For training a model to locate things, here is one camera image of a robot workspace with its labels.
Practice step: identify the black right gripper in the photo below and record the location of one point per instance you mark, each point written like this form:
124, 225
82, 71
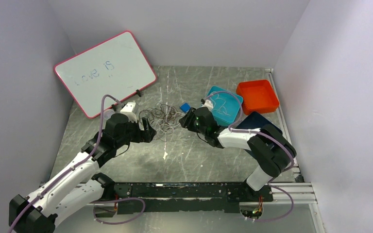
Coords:
185, 122

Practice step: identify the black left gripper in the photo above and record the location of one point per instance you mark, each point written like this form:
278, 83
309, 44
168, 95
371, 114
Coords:
143, 135

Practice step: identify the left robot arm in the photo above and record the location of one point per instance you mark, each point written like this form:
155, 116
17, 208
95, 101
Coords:
80, 182

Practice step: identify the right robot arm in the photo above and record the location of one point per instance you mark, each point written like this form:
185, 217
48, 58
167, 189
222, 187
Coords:
269, 148

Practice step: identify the small blue stamp block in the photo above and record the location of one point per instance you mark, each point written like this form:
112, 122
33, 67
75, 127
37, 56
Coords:
185, 107

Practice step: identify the light blue plastic bin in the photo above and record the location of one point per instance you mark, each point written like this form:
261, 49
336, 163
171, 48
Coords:
226, 108

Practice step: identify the small clear plastic cup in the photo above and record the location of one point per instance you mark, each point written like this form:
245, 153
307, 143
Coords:
108, 113

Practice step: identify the dark blue plastic bin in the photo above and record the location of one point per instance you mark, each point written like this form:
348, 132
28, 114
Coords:
254, 121

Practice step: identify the pink framed whiteboard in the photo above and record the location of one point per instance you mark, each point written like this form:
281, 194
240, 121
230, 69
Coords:
117, 67

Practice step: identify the orange plastic bin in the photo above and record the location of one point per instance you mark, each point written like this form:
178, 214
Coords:
258, 96

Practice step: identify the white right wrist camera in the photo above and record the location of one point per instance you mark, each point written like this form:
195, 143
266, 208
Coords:
208, 104

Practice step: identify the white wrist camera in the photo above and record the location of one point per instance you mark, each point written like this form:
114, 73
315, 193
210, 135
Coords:
130, 109
208, 104

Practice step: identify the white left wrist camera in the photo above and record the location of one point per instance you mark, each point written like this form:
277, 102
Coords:
130, 109

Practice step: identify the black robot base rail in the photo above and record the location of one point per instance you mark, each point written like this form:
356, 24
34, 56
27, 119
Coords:
188, 197

